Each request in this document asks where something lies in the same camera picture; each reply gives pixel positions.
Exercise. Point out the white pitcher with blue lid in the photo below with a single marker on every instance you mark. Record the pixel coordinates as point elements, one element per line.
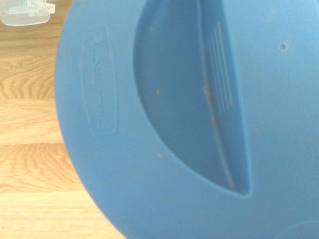
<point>174,124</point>

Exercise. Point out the clear container with teal clips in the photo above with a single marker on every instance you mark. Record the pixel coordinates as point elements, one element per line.
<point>22,13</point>

